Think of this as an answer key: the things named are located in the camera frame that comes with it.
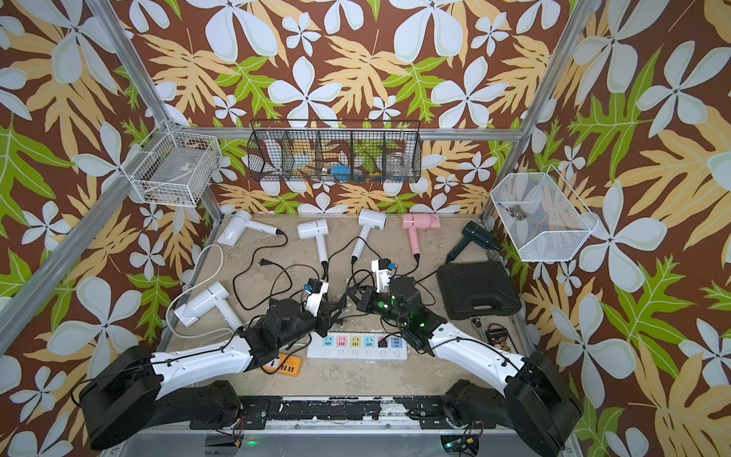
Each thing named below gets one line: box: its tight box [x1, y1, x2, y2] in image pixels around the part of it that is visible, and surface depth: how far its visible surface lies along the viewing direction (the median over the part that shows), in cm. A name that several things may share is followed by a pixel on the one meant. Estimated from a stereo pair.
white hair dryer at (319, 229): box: [296, 218, 330, 264], surface depth 112 cm
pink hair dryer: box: [401, 213, 441, 256], surface depth 114 cm
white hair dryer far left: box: [217, 209, 280, 247], surface depth 114 cm
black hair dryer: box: [445, 220, 501, 263], surface depth 111 cm
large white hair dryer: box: [173, 280, 245, 332], surface depth 92 cm
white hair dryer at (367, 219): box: [350, 208, 388, 265], surface depth 113 cm
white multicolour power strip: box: [306, 331, 409, 362], surface depth 84 cm
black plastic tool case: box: [435, 260, 522, 320], surface depth 93 cm
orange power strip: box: [262, 353, 303, 378], surface depth 81 cm
